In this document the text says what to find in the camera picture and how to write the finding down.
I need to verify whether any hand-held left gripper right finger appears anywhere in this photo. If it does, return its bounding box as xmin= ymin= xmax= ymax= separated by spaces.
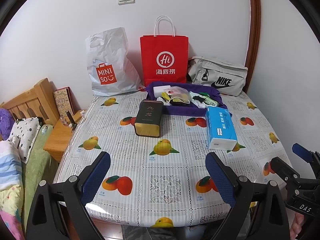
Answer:
xmin=205 ymin=152 xmax=290 ymax=240

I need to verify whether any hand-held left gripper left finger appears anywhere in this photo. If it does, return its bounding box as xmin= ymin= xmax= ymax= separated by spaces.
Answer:
xmin=25 ymin=151 xmax=111 ymax=240

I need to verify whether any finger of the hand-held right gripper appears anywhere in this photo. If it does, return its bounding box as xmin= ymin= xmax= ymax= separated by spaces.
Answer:
xmin=292 ymin=143 xmax=320 ymax=173
xmin=271 ymin=157 xmax=299 ymax=183

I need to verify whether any purple fabric storage box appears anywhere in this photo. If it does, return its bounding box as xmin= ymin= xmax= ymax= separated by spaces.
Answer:
xmin=145 ymin=81 xmax=228 ymax=117

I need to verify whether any white sock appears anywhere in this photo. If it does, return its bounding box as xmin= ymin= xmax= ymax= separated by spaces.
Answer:
xmin=189 ymin=92 xmax=208 ymax=109

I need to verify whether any yellow mini duffel bag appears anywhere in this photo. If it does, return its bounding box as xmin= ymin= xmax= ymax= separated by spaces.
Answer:
xmin=161 ymin=92 xmax=191 ymax=106

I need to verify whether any white foam block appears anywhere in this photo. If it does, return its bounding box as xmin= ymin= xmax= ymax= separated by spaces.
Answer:
xmin=153 ymin=86 xmax=171 ymax=97

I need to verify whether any person's right hand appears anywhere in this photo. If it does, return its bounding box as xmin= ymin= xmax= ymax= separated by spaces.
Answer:
xmin=291 ymin=212 xmax=310 ymax=238

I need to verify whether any fruit print tablecloth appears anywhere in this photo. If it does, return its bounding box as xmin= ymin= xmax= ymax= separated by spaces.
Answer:
xmin=53 ymin=91 xmax=294 ymax=228

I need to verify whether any blue tissue pack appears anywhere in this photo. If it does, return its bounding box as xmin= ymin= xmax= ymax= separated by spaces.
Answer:
xmin=205 ymin=106 xmax=238 ymax=151

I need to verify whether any wooden nightstand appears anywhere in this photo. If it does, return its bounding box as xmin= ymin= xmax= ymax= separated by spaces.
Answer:
xmin=44 ymin=109 xmax=88 ymax=163

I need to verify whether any green blanket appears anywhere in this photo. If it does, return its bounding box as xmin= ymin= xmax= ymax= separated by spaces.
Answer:
xmin=21 ymin=125 xmax=59 ymax=230

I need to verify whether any black clip stand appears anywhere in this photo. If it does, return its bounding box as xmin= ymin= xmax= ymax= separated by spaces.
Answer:
xmin=65 ymin=111 xmax=76 ymax=127

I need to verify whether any dark tea tin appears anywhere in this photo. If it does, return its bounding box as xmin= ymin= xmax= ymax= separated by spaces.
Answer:
xmin=134 ymin=100 xmax=164 ymax=138

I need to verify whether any white flower print pillow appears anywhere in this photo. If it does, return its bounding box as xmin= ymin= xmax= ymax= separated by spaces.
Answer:
xmin=9 ymin=117 xmax=43 ymax=164

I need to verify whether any patterned notebook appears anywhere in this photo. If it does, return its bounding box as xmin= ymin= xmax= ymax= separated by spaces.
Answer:
xmin=53 ymin=87 xmax=75 ymax=117

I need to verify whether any colourful quilt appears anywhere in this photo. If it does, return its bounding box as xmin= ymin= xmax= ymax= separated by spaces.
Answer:
xmin=0 ymin=137 xmax=25 ymax=240

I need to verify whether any grey waist bag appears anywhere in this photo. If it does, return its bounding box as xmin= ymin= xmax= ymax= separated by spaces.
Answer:
xmin=187 ymin=56 xmax=248 ymax=97

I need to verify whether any wooden headboard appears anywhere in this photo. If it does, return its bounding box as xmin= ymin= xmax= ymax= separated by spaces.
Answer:
xmin=0 ymin=78 xmax=59 ymax=125

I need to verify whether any purple plush toy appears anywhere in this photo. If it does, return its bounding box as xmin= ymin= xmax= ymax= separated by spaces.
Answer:
xmin=0 ymin=109 xmax=15 ymax=140

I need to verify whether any white plastic shopping bag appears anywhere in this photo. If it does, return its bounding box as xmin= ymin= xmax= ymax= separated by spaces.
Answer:
xmin=85 ymin=27 xmax=142 ymax=97

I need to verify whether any red paper bag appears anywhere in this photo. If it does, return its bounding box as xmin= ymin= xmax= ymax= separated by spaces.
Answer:
xmin=139 ymin=16 xmax=189 ymax=87

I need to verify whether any brown wooden door frame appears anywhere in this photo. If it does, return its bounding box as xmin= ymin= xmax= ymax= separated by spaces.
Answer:
xmin=244 ymin=0 xmax=262 ymax=93

